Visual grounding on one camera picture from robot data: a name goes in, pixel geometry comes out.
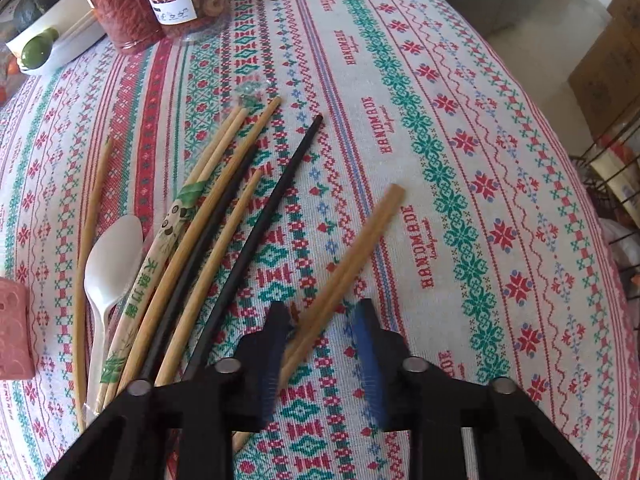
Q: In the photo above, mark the white bowl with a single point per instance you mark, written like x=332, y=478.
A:
x=70, y=52

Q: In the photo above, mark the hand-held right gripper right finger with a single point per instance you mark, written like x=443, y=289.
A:
x=367, y=360

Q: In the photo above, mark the black chopstick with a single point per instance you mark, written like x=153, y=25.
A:
x=250, y=157
x=301, y=147

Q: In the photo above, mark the goji berry jar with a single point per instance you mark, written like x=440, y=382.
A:
x=110, y=5

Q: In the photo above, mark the pink plastic chair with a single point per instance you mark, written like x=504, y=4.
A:
x=15, y=330

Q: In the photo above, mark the dark green squash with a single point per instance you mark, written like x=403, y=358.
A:
x=30, y=15

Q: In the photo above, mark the paper-sleeved chopsticks pair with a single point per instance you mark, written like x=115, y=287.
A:
x=165, y=230

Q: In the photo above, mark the white plastic spoon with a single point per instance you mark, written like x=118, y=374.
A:
x=112, y=260

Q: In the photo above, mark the thin bamboo chopstick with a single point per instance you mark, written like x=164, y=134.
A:
x=90, y=240

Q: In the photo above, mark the patterned tablecloth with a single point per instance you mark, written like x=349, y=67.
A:
x=450, y=210

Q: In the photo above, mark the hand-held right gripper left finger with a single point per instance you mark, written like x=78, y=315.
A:
x=270, y=360

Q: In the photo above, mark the light bamboo chopstick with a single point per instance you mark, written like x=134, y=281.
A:
x=252, y=185
x=265, y=120

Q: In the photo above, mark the green round fruit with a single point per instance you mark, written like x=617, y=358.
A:
x=37, y=50

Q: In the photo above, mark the brown wooden chopstick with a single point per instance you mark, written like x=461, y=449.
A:
x=363, y=253
x=351, y=250

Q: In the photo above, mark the clear plastic scrap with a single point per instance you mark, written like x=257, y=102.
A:
x=252, y=91

